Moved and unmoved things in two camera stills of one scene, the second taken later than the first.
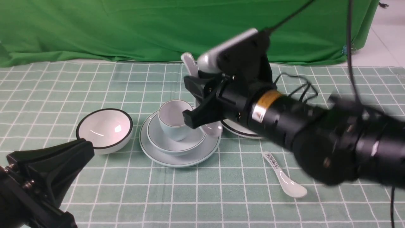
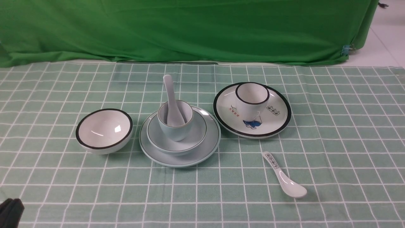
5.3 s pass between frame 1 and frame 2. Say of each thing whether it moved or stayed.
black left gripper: moved
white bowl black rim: stayed
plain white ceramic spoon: moved
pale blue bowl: stayed
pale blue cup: stayed
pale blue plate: stayed
